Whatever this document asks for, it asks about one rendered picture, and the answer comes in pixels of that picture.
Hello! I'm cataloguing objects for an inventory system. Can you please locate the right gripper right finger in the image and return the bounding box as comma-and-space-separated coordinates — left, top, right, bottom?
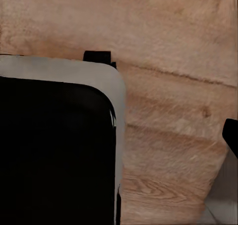
222, 119, 238, 158

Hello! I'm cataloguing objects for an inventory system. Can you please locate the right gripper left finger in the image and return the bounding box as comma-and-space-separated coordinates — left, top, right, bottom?
0, 119, 26, 178

